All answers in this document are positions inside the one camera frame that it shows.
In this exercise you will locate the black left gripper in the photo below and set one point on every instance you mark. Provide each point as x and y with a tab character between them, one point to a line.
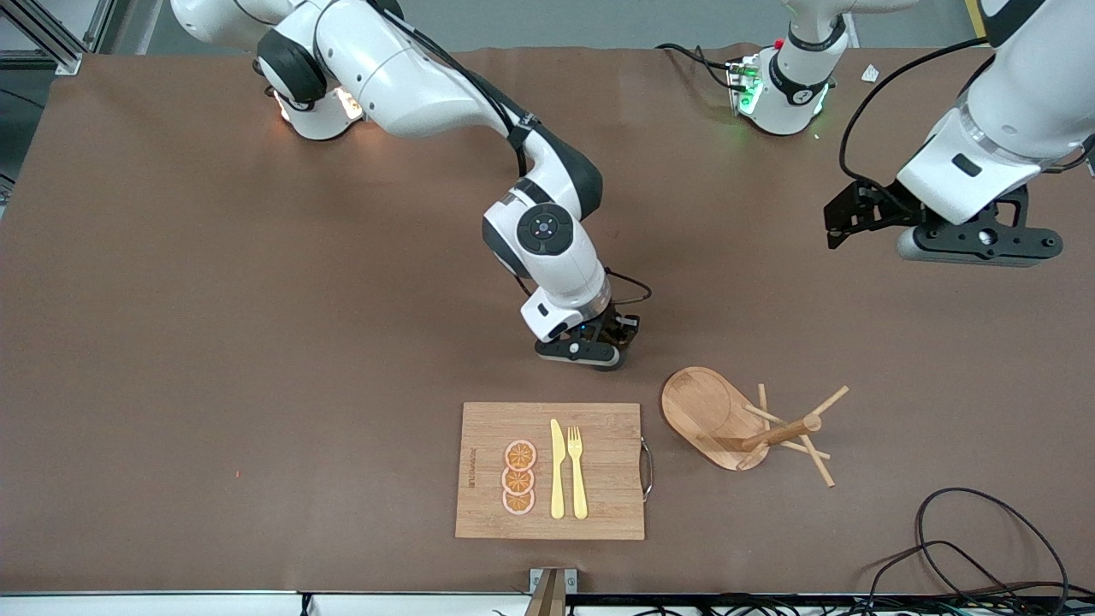
874	208

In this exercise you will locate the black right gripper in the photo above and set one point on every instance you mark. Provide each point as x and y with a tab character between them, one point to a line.
618	328

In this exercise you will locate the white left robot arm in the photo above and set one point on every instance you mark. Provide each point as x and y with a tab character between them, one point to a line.
1018	111

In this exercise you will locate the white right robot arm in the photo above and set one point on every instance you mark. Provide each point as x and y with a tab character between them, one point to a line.
411	77

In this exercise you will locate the wooden mug rack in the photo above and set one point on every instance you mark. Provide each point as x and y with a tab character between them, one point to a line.
701	411

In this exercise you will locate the white paper scrap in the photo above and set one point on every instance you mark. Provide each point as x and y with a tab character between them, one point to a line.
870	74

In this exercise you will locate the bamboo cutting board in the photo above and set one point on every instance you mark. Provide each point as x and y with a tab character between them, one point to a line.
607	479

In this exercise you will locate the yellow plastic knife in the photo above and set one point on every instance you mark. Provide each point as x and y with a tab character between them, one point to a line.
557	470

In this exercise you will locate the yellow plastic fork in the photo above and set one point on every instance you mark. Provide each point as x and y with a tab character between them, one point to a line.
578	479

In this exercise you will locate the orange slice toy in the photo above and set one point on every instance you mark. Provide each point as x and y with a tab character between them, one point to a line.
520	455

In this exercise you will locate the brown table cover mat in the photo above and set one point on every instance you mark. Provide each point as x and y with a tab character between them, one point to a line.
214	299

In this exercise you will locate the wooden post with metal bracket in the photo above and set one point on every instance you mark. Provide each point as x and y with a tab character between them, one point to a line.
547	599

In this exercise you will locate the aluminium extrusion frame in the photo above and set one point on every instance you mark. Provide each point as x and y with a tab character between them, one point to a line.
68	62

